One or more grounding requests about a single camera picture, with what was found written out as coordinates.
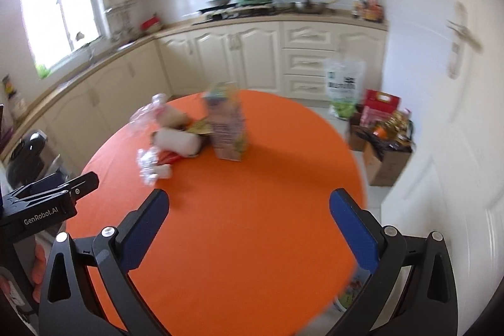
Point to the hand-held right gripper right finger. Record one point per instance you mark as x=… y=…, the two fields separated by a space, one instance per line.
x=354 y=229

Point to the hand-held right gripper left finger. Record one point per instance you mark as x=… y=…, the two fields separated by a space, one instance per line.
x=147 y=229

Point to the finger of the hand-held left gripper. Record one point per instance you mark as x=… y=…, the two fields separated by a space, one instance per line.
x=84 y=186

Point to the drink carton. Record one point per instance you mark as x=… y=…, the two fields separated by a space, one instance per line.
x=226 y=127

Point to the person's left hand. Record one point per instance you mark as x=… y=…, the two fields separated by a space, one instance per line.
x=39 y=269

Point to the black rice cooker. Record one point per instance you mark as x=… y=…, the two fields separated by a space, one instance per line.
x=27 y=155

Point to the large cardboard box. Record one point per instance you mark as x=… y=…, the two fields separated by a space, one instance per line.
x=388 y=166

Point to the small cardboard box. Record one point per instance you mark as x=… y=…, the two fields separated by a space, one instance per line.
x=355 y=135

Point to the clear crumpled plastic bag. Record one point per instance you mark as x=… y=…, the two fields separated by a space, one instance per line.
x=147 y=111

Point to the orange round tablecloth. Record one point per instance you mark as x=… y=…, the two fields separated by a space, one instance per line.
x=256 y=210

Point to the white jar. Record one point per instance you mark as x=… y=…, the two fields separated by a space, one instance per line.
x=19 y=107

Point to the white door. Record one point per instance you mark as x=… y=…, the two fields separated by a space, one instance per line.
x=453 y=170

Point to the green bottle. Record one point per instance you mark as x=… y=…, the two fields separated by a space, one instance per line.
x=43 y=71

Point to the red gift box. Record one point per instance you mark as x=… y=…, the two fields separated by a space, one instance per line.
x=380 y=105

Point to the steel faucet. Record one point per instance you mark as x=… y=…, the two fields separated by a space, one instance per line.
x=82 y=40

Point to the white rice bag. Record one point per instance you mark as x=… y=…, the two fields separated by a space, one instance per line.
x=344 y=84

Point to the hanging utensil rack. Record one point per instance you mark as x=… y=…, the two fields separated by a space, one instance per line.
x=118 y=19

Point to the red bowl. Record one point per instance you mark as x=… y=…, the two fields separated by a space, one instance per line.
x=151 y=25

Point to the kitchen window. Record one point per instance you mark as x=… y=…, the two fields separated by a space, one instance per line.
x=55 y=5

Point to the cream lower cabinets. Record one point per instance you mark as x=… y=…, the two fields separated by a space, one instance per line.
x=256 y=52

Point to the group of condiment bottles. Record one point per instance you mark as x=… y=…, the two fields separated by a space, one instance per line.
x=368 y=5

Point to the steel frying pan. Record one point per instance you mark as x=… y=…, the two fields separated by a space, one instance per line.
x=311 y=6

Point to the steel wok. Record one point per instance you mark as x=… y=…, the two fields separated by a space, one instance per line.
x=220 y=2

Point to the black gas stove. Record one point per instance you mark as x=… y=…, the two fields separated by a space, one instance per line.
x=244 y=11

